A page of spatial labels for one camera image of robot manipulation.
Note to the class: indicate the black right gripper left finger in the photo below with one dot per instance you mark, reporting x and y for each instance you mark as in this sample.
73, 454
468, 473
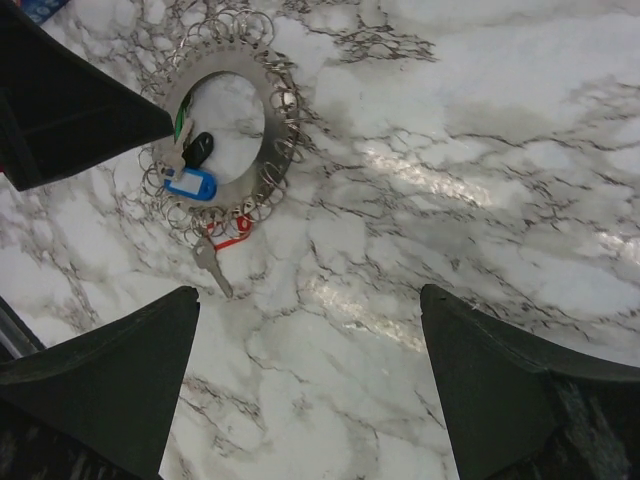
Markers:
100, 405

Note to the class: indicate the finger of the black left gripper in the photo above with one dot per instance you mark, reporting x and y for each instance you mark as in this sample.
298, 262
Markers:
59, 114

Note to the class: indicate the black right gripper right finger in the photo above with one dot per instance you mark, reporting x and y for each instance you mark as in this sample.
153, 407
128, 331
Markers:
518, 406

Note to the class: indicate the green key tag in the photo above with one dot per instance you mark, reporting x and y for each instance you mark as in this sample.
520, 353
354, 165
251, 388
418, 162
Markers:
181, 116

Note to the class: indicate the black key fob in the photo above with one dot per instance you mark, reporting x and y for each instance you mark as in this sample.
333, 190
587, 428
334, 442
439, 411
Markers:
198, 150

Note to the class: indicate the blue key tag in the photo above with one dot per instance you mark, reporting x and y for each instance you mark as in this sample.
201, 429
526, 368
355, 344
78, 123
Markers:
194, 184

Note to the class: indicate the silver key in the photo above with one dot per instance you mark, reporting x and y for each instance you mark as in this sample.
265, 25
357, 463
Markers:
205, 257

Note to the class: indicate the red key tag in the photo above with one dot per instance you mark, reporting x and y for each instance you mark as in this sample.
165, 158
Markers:
225, 235

